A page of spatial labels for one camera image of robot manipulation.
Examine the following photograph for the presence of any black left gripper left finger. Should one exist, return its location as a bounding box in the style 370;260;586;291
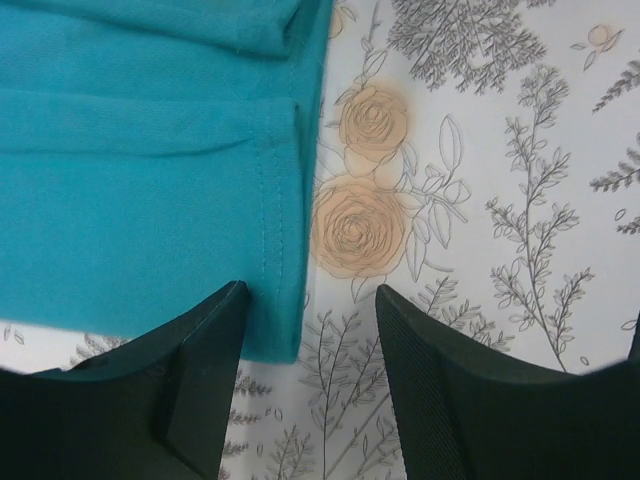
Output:
1;281;250;479

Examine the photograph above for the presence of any teal t-shirt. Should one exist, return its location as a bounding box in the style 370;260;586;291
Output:
1;1;332;363

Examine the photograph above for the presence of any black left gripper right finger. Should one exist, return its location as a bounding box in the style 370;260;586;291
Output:
375;285;639;479

